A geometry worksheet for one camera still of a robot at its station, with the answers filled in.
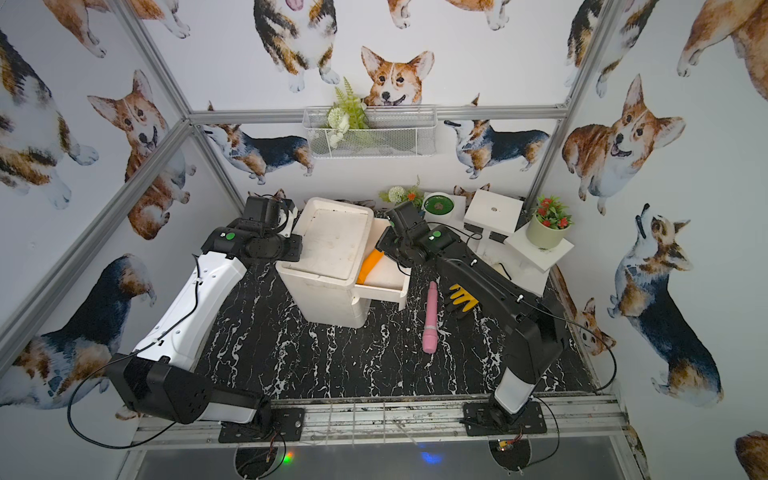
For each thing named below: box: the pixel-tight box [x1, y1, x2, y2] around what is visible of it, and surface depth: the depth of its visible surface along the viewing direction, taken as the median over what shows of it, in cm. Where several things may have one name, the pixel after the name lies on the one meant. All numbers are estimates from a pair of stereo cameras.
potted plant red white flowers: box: [379, 175, 425, 210], surface depth 108 cm
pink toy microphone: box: [422, 281, 439, 354], surface depth 90 cm
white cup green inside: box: [422, 192, 456, 217], surface depth 95 cm
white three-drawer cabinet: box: [276, 197, 411, 328], surface depth 82 cm
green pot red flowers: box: [526, 194, 575, 249], surface depth 85 cm
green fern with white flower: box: [326, 76, 369, 148], surface depth 84 cm
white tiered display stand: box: [424, 189, 575, 297], surface depth 92 cm
